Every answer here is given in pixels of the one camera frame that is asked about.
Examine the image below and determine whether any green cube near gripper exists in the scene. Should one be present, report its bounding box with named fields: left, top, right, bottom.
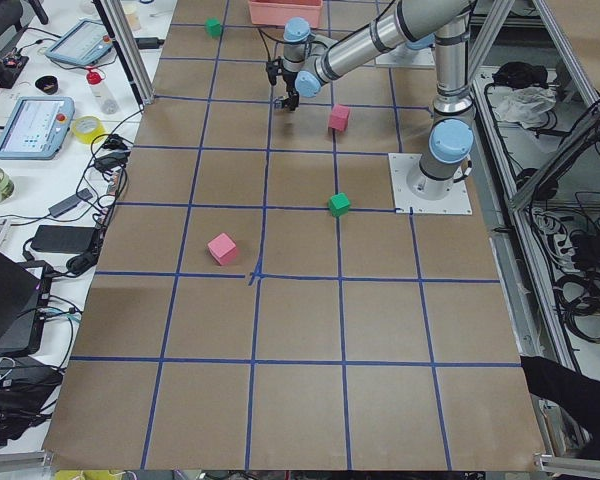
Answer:
left=205, top=17, right=223, bottom=38

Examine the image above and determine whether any aluminium frame post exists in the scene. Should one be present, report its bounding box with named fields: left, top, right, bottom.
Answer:
left=93, top=0, right=155, bottom=107

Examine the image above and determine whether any upper teach pendant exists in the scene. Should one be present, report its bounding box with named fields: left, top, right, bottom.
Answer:
left=45, top=19, right=113, bottom=67

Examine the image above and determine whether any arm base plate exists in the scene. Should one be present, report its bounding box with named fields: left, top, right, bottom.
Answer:
left=388, top=153, right=472, bottom=215
left=375, top=44, right=435, bottom=70

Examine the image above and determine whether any black power adapter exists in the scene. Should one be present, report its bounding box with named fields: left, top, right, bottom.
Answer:
left=135, top=37, right=165, bottom=50

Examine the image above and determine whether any pink plastic bin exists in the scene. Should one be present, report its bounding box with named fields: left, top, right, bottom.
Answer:
left=247, top=0, right=324, bottom=28

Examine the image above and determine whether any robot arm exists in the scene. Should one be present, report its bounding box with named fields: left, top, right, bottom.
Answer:
left=266, top=0, right=475, bottom=200

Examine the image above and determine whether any black cloth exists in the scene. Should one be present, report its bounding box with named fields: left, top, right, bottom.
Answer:
left=521, top=356, right=600, bottom=460

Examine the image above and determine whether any lower teach pendant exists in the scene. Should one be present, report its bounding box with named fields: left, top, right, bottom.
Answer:
left=0, top=97, right=75, bottom=160

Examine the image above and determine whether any red cap squeeze bottle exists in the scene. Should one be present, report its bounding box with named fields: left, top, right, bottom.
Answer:
left=86, top=67, right=119, bottom=115

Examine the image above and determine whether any black laptop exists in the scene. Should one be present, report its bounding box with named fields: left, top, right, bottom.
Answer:
left=0, top=252, right=51, bottom=358

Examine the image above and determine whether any white rag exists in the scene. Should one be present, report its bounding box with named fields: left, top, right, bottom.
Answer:
left=494, top=87, right=556, bottom=128

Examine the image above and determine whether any pink cube near gripper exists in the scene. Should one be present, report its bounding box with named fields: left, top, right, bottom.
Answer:
left=207, top=232, right=239, bottom=266

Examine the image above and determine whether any pink cube centre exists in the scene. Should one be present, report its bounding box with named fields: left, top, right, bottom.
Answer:
left=328, top=104, right=351, bottom=132

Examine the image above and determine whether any black bowl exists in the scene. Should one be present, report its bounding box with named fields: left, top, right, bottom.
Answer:
left=34, top=75, right=59, bottom=95

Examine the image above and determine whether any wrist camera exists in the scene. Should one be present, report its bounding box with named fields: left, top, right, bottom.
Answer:
left=265, top=57, right=282, bottom=86

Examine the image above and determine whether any teach pendant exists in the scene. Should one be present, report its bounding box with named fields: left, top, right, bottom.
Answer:
left=45, top=19, right=113, bottom=67
left=0, top=97, right=75, bottom=160

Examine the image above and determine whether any green cube front left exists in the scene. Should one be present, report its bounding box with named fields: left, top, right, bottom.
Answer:
left=328, top=192, right=351, bottom=218

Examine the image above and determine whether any yellow tape roll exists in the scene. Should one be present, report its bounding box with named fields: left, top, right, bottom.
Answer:
left=71, top=116, right=106, bottom=144

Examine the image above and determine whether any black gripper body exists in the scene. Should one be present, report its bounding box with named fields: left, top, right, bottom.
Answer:
left=282, top=72, right=300, bottom=111

